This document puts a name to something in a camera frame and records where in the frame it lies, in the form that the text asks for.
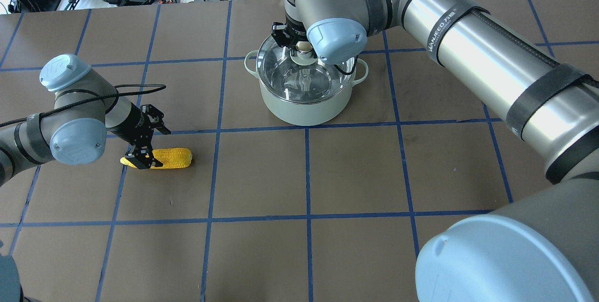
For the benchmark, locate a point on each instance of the glass pot lid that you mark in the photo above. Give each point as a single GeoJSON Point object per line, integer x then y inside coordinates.
{"type": "Point", "coordinates": [299, 77]}

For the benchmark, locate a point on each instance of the pale green cooking pot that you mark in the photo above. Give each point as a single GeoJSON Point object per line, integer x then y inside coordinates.
{"type": "Point", "coordinates": [311, 114]}

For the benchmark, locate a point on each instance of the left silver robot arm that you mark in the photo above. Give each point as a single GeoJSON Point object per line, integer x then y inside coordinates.
{"type": "Point", "coordinates": [86, 109]}

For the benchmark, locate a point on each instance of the yellow corn cob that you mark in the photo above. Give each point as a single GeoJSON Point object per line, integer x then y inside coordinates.
{"type": "Point", "coordinates": [174, 158]}

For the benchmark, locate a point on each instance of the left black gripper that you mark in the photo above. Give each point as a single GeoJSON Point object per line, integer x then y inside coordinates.
{"type": "Point", "coordinates": [132, 125]}

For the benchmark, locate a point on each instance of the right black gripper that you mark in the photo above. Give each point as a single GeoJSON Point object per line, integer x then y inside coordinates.
{"type": "Point", "coordinates": [295, 34]}

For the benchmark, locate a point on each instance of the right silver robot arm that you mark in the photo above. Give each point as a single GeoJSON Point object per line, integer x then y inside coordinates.
{"type": "Point", "coordinates": [543, 248]}

